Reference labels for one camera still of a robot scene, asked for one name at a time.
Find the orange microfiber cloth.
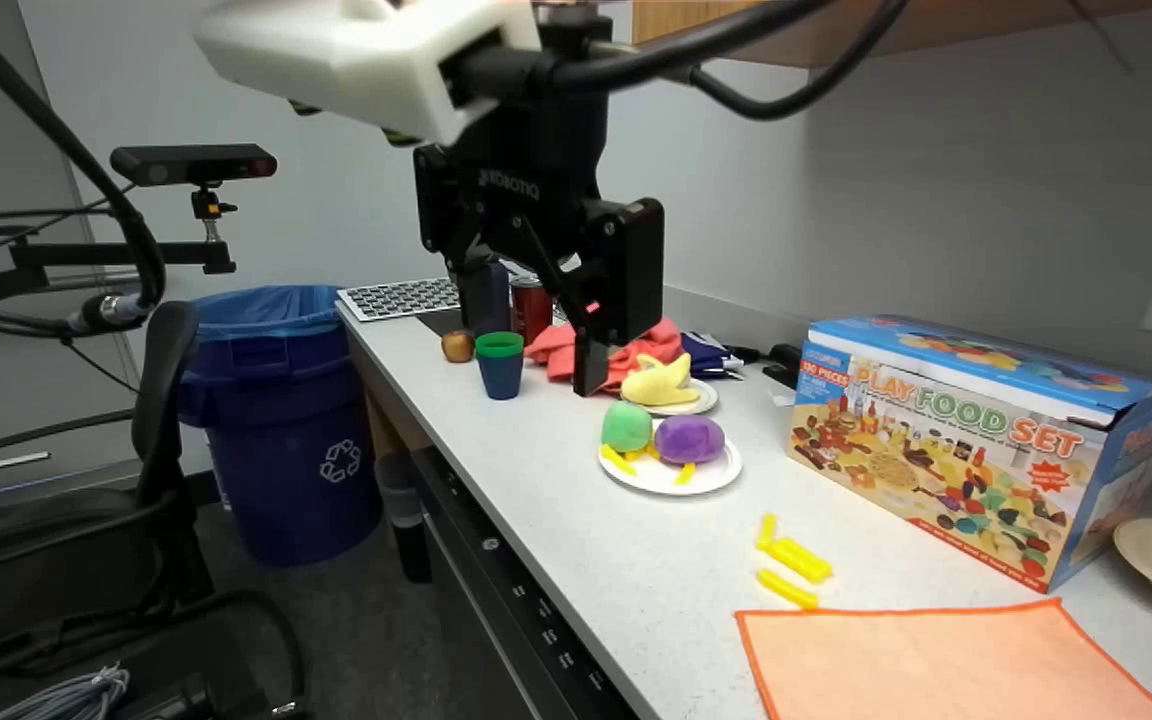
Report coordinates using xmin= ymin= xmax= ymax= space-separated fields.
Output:
xmin=738 ymin=600 xmax=1152 ymax=720

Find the green plush toy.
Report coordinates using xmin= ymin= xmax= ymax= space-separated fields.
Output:
xmin=601 ymin=401 xmax=657 ymax=451

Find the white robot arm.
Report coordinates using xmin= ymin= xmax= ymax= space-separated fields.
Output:
xmin=192 ymin=0 xmax=665 ymax=396

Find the yellow toy fry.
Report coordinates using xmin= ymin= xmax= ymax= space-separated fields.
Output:
xmin=756 ymin=513 xmax=834 ymax=585
xmin=756 ymin=566 xmax=822 ymax=608

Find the white plate with toys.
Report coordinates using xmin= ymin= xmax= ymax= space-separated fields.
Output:
xmin=595 ymin=445 xmax=746 ymax=500

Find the play food set box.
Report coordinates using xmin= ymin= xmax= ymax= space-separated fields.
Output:
xmin=786 ymin=315 xmax=1152 ymax=590

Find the keyboard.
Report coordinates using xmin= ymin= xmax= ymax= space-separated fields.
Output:
xmin=339 ymin=275 xmax=460 ymax=323

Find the blue recycling bin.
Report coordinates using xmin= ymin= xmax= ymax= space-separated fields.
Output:
xmin=176 ymin=284 xmax=382 ymax=566

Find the black cable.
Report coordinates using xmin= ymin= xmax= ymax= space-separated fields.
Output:
xmin=0 ymin=0 xmax=170 ymax=313

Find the coral red towel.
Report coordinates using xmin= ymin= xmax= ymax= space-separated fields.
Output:
xmin=523 ymin=319 xmax=686 ymax=392

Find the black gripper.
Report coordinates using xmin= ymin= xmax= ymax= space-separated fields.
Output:
xmin=412 ymin=56 xmax=665 ymax=396

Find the blue package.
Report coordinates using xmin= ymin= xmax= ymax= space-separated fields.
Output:
xmin=679 ymin=333 xmax=746 ymax=378

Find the purple plush toy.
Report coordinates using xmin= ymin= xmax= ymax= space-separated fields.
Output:
xmin=657 ymin=414 xmax=726 ymax=469

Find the small plate under yellow toy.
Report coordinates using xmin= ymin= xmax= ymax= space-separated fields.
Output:
xmin=647 ymin=378 xmax=719 ymax=414

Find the yellow plush toy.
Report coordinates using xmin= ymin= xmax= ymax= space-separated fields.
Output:
xmin=619 ymin=352 xmax=697 ymax=409

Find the blue cup green rim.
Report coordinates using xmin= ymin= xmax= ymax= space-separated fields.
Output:
xmin=476 ymin=333 xmax=523 ymax=401

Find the dark red cup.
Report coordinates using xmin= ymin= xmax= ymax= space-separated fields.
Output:
xmin=514 ymin=284 xmax=553 ymax=338

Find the small brown toy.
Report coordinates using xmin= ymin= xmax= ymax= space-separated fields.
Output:
xmin=441 ymin=333 xmax=472 ymax=364

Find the black camera on stand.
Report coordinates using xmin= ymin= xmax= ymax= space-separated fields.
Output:
xmin=112 ymin=143 xmax=277 ymax=183

